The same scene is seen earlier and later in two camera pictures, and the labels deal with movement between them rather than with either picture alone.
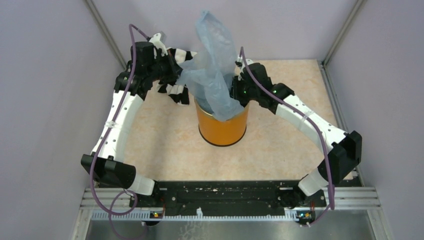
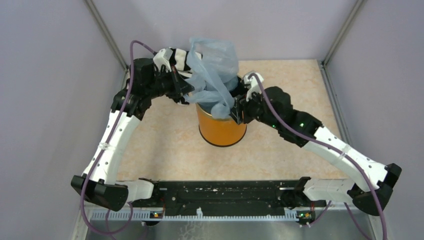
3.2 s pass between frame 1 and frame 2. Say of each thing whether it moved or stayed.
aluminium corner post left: stayed
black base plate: stayed
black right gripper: moved
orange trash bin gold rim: stayed
